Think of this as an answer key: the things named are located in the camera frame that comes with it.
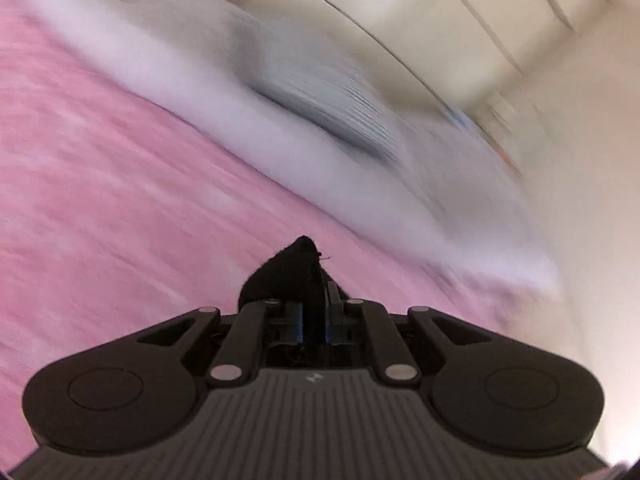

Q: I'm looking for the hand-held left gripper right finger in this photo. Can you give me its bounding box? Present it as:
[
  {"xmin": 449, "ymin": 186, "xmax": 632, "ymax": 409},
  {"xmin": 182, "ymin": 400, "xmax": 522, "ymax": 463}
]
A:
[{"xmin": 325, "ymin": 281, "xmax": 493, "ymax": 388}]

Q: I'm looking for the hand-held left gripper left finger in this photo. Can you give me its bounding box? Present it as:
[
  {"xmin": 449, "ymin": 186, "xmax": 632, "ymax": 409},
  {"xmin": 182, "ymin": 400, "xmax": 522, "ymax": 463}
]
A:
[{"xmin": 135, "ymin": 299, "xmax": 304, "ymax": 388}]

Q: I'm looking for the black cloth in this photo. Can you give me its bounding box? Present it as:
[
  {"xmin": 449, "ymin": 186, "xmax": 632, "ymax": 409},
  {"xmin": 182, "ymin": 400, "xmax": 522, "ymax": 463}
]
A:
[{"xmin": 237, "ymin": 235, "xmax": 351, "ymax": 361}]

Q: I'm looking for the grey-blue pillow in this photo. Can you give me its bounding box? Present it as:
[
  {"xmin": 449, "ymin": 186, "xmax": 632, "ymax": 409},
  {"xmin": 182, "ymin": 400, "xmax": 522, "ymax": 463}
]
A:
[{"xmin": 245, "ymin": 45, "xmax": 406, "ymax": 161}]

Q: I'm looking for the pink fleece blanket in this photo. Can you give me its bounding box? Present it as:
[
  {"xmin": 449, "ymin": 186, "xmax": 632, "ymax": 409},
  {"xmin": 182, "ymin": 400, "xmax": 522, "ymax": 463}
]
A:
[{"xmin": 0, "ymin": 0, "xmax": 566, "ymax": 466}]

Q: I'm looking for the white quilt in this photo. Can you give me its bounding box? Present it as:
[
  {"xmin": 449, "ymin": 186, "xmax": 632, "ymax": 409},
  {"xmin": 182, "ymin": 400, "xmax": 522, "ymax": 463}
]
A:
[{"xmin": 0, "ymin": 0, "xmax": 561, "ymax": 301}]

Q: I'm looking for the cream wardrobe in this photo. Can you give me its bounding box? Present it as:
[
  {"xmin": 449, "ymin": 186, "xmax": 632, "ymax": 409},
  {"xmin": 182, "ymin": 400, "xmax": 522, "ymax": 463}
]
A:
[{"xmin": 170, "ymin": 0, "xmax": 640, "ymax": 126}]

